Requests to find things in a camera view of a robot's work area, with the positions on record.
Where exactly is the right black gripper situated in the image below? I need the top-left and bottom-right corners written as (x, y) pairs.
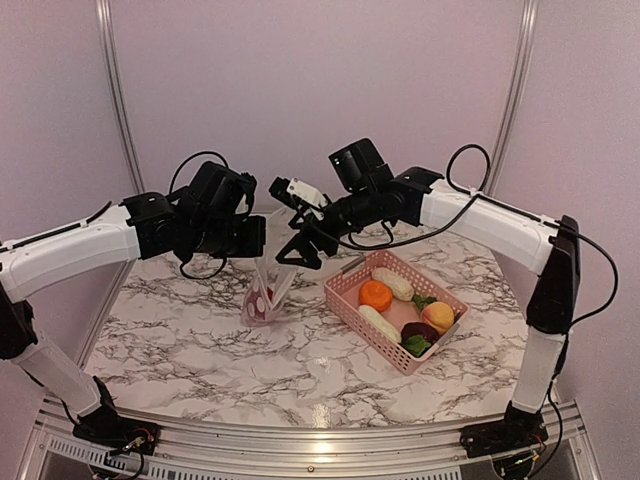
top-left (275, 185), bottom-right (380, 269)

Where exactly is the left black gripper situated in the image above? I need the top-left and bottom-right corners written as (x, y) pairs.
top-left (188, 214), bottom-right (266, 257)

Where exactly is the clear polka dot zip bag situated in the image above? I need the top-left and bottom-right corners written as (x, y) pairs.
top-left (241, 256), bottom-right (297, 327)

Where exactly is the orange knitted orange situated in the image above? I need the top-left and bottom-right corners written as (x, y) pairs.
top-left (359, 280), bottom-right (394, 312)

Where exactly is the white knitted radish with leaves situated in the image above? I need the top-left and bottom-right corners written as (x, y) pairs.
top-left (372, 267), bottom-right (437, 309)

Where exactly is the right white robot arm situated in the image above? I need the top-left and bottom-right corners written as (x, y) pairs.
top-left (269, 138), bottom-right (580, 448)

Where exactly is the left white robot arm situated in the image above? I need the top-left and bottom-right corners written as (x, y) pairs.
top-left (1, 161), bottom-right (266, 445)

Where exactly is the white knitted radish front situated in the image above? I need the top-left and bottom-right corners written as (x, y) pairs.
top-left (358, 305), bottom-right (402, 344)

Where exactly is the dark maroon knitted beet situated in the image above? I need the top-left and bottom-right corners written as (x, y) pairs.
top-left (401, 322), bottom-right (440, 345)

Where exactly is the peach knitted fruit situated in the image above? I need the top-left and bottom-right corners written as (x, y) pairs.
top-left (421, 301), bottom-right (455, 335)

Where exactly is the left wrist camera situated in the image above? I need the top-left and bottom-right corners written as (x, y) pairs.
top-left (235, 172), bottom-right (257, 216)

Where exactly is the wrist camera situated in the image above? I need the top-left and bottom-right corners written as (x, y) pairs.
top-left (235, 172), bottom-right (257, 216)
top-left (269, 177), bottom-right (329, 220)

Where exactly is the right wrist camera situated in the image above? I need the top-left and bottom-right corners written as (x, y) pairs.
top-left (269, 177), bottom-right (329, 220)

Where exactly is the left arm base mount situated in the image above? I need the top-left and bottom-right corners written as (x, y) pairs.
top-left (72, 377), bottom-right (160, 455)

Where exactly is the left aluminium frame post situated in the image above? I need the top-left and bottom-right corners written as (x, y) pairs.
top-left (95, 0), bottom-right (145, 194)

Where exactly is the aluminium frame post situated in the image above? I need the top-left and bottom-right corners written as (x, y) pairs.
top-left (95, 0), bottom-right (145, 194)
top-left (487, 0), bottom-right (539, 194)

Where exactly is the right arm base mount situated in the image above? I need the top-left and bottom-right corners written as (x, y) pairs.
top-left (460, 390), bottom-right (550, 458)

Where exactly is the front aluminium table rail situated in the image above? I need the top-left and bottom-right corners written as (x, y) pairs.
top-left (19, 407), bottom-right (604, 480)

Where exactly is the right aluminium frame post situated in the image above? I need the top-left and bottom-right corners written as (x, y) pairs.
top-left (487, 0), bottom-right (539, 194)

